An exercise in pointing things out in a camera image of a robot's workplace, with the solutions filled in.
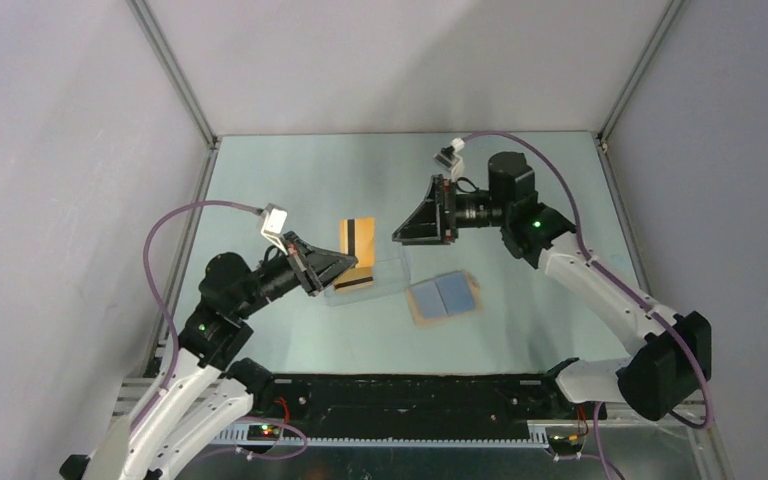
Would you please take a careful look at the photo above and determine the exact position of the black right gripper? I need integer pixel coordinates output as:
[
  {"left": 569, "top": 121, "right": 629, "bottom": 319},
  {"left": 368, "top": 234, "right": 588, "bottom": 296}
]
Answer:
[{"left": 392, "top": 175, "right": 509, "bottom": 247}]

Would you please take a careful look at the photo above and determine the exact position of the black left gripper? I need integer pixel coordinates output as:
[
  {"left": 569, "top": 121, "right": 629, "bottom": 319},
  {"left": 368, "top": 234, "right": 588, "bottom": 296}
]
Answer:
[{"left": 235, "top": 230, "right": 358, "bottom": 318}]

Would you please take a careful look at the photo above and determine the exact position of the blue credit card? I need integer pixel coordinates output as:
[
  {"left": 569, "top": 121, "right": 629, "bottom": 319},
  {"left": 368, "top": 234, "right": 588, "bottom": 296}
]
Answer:
[
  {"left": 435, "top": 271, "right": 477, "bottom": 316},
  {"left": 409, "top": 280, "right": 446, "bottom": 319}
]

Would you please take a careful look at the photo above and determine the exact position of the beige leather card holder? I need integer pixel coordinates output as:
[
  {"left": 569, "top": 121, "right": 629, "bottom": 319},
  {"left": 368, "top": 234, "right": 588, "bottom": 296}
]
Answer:
[{"left": 405, "top": 270, "right": 483, "bottom": 326}]

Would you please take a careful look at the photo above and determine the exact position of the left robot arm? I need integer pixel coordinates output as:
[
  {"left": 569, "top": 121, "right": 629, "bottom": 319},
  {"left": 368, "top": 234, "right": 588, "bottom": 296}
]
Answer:
[{"left": 59, "top": 232, "right": 357, "bottom": 479}]

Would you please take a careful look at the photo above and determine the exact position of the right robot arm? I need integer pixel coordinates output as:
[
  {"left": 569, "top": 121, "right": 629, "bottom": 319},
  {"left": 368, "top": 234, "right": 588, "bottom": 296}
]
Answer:
[{"left": 392, "top": 152, "right": 712, "bottom": 421}]

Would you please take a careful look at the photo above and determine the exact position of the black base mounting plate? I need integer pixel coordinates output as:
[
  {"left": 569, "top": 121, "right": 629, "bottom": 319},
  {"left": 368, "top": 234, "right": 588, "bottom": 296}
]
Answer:
[{"left": 251, "top": 373, "right": 594, "bottom": 440}]

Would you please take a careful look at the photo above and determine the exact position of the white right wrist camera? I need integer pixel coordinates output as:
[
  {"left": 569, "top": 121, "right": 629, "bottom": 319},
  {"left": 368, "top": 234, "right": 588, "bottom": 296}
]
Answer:
[{"left": 434, "top": 137, "right": 465, "bottom": 181}]

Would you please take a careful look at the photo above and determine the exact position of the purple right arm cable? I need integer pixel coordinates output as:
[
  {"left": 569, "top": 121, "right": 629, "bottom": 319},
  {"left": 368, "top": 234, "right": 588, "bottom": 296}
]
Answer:
[{"left": 460, "top": 130, "right": 717, "bottom": 431}]

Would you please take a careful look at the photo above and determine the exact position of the grey slotted cable duct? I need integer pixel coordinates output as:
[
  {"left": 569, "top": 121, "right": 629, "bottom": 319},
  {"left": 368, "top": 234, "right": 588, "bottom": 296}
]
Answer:
[{"left": 209, "top": 423, "right": 549, "bottom": 449}]

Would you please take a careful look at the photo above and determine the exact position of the left aluminium frame post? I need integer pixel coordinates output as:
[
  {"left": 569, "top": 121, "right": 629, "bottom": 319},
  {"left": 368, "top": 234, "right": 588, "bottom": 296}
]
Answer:
[{"left": 126, "top": 0, "right": 218, "bottom": 149}]

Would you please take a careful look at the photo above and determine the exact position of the aluminium frame post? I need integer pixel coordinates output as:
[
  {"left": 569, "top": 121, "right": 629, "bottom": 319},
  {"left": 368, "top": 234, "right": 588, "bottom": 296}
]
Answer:
[
  {"left": 596, "top": 0, "right": 688, "bottom": 146},
  {"left": 126, "top": 0, "right": 218, "bottom": 149}
]

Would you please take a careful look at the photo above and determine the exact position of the right aluminium frame post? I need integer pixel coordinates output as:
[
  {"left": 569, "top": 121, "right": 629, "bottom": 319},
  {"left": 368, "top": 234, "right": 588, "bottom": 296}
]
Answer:
[{"left": 596, "top": 0, "right": 688, "bottom": 146}]

